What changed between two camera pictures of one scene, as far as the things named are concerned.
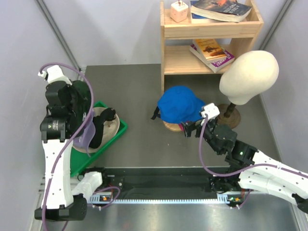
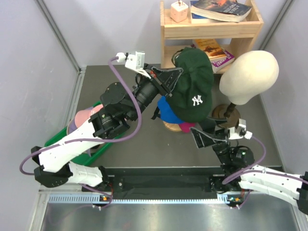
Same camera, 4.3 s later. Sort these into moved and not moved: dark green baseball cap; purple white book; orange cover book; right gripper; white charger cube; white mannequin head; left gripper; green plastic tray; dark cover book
Moved: dark green baseball cap; right gripper; left gripper
Not moved: white charger cube; orange cover book; dark cover book; white mannequin head; green plastic tray; purple white book
